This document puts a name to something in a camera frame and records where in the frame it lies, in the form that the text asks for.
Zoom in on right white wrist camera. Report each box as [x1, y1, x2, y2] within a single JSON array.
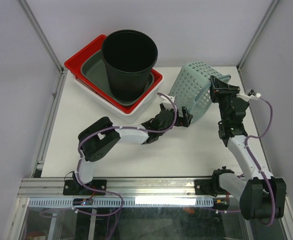
[[236, 89, 262, 102]]

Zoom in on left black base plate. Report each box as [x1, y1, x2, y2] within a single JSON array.
[[62, 179, 107, 196]]

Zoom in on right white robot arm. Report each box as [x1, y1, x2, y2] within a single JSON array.
[[209, 76, 287, 227]]

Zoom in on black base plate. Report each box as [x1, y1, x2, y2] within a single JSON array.
[[62, 179, 107, 196], [193, 178, 240, 196]]

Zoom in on left aluminium frame post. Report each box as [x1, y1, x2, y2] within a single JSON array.
[[17, 0, 65, 73]]

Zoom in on red plastic tray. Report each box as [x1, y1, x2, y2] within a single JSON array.
[[64, 34, 161, 114]]

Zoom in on white slotted cable duct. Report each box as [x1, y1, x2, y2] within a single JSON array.
[[28, 196, 214, 208]]

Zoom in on teal perforated plastic basket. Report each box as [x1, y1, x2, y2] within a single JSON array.
[[169, 61, 231, 123]]

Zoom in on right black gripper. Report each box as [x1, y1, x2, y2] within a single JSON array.
[[209, 75, 241, 124]]

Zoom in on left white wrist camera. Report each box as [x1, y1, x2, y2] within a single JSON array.
[[160, 95, 175, 110]]

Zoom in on grey plastic tray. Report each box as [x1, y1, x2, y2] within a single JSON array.
[[80, 50, 155, 106]]

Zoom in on aluminium mounting rail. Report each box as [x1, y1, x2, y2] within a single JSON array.
[[18, 176, 237, 200]]

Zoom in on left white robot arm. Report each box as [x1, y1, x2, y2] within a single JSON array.
[[73, 104, 193, 194]]

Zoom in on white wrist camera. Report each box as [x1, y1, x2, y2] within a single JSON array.
[[160, 95, 175, 110], [236, 89, 262, 102]]

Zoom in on white plastic bin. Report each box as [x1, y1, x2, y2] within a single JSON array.
[[72, 74, 164, 124]]

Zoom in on aluminium frame post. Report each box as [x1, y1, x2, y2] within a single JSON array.
[[236, 0, 281, 72], [17, 0, 65, 73]]

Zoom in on right aluminium frame post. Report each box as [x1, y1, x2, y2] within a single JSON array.
[[236, 0, 281, 72]]

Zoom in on large black plastic bucket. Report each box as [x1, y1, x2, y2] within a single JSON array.
[[101, 29, 158, 101]]

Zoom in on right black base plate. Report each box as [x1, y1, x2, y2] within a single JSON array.
[[193, 178, 240, 196]]

